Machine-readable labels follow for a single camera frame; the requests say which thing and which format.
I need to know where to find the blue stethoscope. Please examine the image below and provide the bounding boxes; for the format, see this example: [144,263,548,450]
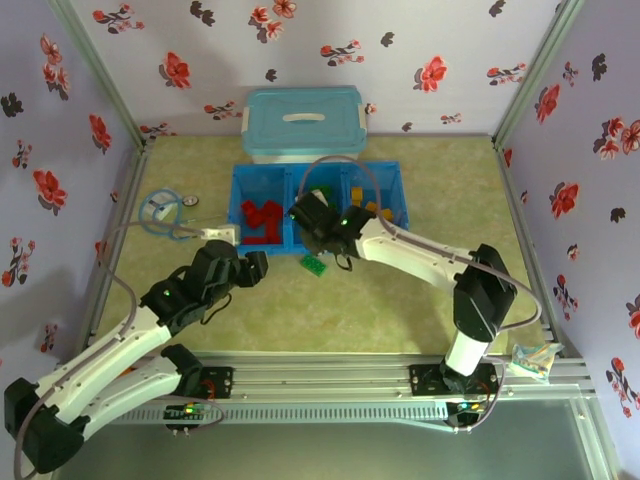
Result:
[138,187,231,242]

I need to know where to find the blue three-compartment tray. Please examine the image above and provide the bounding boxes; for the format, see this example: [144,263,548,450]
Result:
[228,160,407,256]

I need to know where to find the blue lidded storage box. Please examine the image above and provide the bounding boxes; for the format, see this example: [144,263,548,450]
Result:
[241,87,370,165]

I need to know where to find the green circuit board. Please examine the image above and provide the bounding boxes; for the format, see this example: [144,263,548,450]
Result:
[449,399,489,416]
[164,404,211,421]

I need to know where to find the clear plastic bag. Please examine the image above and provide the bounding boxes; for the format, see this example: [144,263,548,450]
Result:
[509,342,559,384]

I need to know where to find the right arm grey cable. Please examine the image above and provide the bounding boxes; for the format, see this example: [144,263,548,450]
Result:
[298,155,544,434]

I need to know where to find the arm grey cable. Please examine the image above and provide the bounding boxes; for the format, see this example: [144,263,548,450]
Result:
[298,155,544,434]
[12,221,225,479]

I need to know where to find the left arm grey cable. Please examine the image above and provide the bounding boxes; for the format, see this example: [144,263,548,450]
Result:
[12,221,225,479]

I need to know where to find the aluminium side rail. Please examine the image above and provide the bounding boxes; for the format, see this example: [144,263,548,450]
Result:
[494,139,569,359]
[82,142,156,351]

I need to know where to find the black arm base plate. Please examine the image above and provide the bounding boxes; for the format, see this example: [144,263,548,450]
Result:
[142,366,235,401]
[408,363,501,399]

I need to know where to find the aluminium frame rail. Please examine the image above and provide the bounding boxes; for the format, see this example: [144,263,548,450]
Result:
[52,352,599,401]

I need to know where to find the grey slotted cable duct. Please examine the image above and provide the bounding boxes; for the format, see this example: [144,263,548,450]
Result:
[67,405,451,427]

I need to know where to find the aluminium frame post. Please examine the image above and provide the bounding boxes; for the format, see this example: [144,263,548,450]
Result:
[492,0,586,151]
[47,0,156,151]

